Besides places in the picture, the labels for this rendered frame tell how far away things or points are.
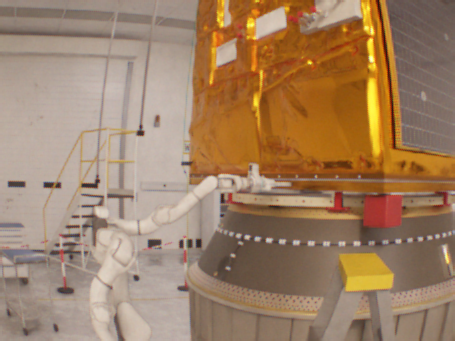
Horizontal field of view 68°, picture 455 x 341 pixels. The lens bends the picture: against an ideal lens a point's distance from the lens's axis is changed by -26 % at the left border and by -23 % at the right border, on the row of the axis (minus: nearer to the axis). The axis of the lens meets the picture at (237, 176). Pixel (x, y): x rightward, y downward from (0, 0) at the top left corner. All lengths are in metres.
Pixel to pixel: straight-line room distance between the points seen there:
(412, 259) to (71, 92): 8.60
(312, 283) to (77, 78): 8.40
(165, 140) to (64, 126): 2.77
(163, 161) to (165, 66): 2.38
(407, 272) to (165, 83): 9.00
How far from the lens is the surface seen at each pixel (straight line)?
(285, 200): 2.19
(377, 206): 1.81
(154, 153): 10.10
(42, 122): 9.46
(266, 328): 2.12
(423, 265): 2.19
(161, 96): 10.31
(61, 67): 9.76
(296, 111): 2.14
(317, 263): 2.06
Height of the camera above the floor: 1.79
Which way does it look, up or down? level
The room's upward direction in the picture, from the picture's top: 1 degrees clockwise
